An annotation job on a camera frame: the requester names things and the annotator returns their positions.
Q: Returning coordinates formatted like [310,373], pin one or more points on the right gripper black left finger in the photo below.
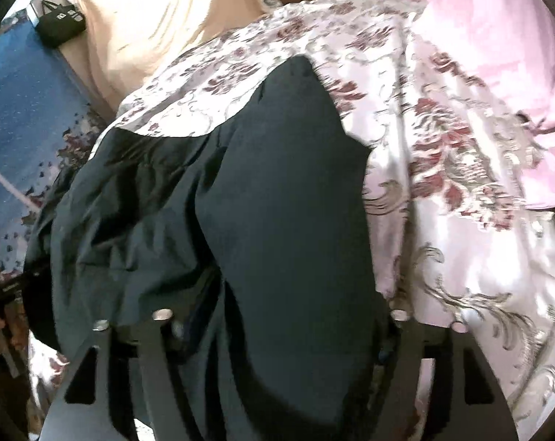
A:
[95,402]

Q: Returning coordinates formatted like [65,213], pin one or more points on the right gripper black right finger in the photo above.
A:
[465,399]

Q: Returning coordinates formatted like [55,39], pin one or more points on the dark green large garment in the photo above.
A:
[255,235]

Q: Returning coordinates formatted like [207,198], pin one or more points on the person's left hand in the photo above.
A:
[14,328]

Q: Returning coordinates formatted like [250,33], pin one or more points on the floral satin bedspread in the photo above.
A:
[452,239]

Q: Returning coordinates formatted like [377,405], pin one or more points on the blue floral fabric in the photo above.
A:
[47,122]

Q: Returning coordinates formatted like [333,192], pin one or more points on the black bag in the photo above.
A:
[59,23]

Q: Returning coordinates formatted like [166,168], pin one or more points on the yellow draped cloth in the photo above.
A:
[126,42]

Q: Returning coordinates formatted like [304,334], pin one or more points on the pink curtain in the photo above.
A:
[510,45]

